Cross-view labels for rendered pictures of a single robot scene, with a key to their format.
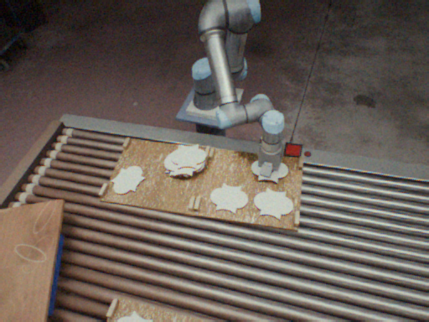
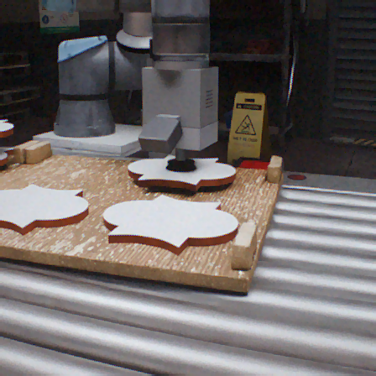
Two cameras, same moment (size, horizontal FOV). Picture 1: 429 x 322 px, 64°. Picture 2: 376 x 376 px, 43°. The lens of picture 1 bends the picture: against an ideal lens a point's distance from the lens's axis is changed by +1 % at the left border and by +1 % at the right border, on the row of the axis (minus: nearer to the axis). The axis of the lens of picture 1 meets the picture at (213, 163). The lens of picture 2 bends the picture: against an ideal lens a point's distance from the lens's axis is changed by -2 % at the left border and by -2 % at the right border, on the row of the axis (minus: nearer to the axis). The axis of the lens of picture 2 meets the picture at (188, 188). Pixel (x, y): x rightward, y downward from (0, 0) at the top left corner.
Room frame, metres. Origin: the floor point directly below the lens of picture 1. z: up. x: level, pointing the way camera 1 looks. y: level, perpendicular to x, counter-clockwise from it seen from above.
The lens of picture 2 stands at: (0.18, -0.21, 1.15)
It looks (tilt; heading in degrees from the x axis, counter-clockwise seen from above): 18 degrees down; 357
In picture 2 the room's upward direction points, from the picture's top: straight up
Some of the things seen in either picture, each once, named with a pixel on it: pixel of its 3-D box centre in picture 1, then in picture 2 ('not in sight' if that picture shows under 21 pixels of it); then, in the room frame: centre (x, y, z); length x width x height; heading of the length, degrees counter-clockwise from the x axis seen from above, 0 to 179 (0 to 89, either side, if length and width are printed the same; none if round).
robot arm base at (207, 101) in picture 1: (206, 93); (84, 112); (1.39, -0.02, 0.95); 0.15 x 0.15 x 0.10
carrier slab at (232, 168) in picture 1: (250, 185); (113, 201); (0.79, -0.14, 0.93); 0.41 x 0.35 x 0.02; 72
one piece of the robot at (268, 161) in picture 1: (268, 158); (171, 102); (0.83, -0.22, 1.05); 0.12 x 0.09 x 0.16; 152
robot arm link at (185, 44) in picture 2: (271, 141); (179, 41); (0.85, -0.23, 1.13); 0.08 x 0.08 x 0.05
